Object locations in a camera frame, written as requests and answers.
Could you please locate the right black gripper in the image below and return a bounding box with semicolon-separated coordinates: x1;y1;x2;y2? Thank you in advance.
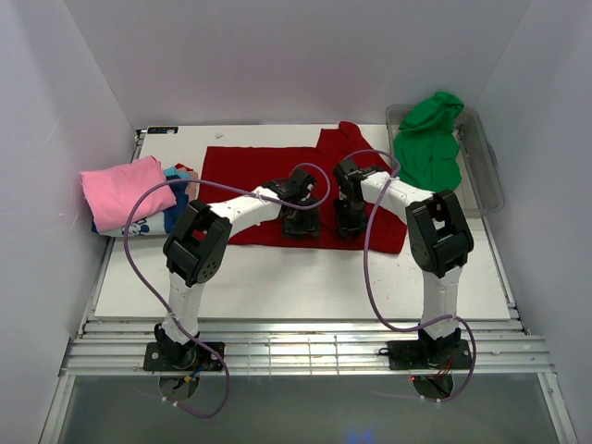
332;195;371;240

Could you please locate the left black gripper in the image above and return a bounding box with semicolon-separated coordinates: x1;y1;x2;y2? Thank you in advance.
281;199;320;241

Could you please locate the dark red t-shirt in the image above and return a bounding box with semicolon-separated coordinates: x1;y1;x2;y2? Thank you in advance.
198;121;407;254

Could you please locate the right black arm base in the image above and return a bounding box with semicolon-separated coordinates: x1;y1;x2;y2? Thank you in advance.
378;339;473;370

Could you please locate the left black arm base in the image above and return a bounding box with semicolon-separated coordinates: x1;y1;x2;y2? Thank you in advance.
142;342;223;373

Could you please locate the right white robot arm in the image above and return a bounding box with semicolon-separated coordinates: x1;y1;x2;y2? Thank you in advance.
333;160;475;370

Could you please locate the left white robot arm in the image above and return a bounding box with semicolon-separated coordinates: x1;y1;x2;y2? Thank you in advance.
154;168;320;370

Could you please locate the green t-shirt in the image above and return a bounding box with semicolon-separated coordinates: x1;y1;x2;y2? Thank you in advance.
393;92;464;192

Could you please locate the clear plastic bin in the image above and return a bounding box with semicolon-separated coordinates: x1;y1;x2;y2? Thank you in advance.
386;105;505;217

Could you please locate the blue label sticker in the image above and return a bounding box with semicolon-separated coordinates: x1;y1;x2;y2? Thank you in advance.
146;126;179;134

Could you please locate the pink folded t-shirt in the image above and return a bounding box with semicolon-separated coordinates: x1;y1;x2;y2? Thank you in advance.
80;156;167;232

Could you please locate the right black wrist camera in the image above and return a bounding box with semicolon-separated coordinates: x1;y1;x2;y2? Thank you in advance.
333;157;365;201

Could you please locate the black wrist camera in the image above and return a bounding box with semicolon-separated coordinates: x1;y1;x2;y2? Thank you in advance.
333;157;365;201
287;167;316;203

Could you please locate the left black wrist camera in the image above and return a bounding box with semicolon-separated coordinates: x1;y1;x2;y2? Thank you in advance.
287;167;316;203

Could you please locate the aluminium frame rail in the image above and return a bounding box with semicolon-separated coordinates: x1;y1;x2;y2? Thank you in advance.
60;317;555;376

